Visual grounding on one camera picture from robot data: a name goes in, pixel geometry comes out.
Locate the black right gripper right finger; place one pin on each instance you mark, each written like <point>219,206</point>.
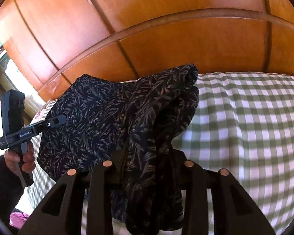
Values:
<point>234,211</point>

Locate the dark left sleeve forearm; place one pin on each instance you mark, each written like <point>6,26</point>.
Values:
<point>11,191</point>

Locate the wooden wardrobe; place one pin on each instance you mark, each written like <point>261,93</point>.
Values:
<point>53,42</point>

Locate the clutter pile beside bed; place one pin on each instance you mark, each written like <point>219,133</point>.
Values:
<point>18,218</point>

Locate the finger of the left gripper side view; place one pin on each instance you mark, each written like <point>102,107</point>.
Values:
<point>54,122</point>

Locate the left hand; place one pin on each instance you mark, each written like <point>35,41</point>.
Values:
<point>28,158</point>

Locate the green checkered bed sheet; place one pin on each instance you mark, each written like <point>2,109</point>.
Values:
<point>244,122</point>

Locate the dark leaf-print pants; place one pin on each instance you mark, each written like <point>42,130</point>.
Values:
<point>140,119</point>

